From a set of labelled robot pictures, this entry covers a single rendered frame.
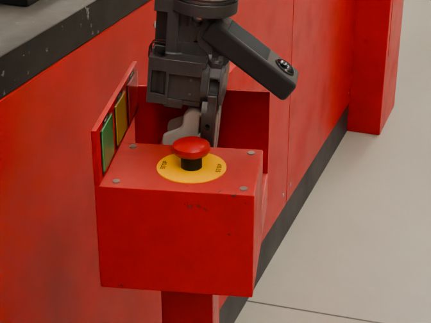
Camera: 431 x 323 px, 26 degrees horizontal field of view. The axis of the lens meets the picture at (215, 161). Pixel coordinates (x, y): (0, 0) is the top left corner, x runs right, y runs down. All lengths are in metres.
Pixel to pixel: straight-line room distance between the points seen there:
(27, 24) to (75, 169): 0.20
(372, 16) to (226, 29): 1.86
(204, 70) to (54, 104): 0.22
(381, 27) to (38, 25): 1.83
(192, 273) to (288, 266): 1.30
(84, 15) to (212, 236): 0.37
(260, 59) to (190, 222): 0.19
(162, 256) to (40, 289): 0.26
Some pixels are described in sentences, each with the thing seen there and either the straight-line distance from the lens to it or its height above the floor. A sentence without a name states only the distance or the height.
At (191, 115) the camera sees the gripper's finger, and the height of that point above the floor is 0.81.
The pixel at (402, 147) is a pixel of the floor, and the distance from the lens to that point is 2.89.
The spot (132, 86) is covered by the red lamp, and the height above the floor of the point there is 0.82.
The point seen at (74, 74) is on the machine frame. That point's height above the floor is 0.80.
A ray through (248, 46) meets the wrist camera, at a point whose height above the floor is 0.89.
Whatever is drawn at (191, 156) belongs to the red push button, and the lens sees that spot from 0.94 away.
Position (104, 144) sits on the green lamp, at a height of 0.82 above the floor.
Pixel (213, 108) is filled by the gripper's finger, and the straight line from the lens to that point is 0.99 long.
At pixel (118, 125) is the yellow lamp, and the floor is 0.81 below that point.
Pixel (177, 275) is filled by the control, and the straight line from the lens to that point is 0.97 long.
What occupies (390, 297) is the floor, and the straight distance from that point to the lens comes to 2.18.
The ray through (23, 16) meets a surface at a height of 0.88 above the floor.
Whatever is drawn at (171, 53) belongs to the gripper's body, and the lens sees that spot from 1.00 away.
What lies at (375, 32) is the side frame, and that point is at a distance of 2.84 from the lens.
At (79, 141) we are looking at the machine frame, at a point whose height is 0.71.
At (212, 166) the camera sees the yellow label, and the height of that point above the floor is 0.78.
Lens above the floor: 1.21
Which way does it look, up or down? 26 degrees down
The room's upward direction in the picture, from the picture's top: straight up
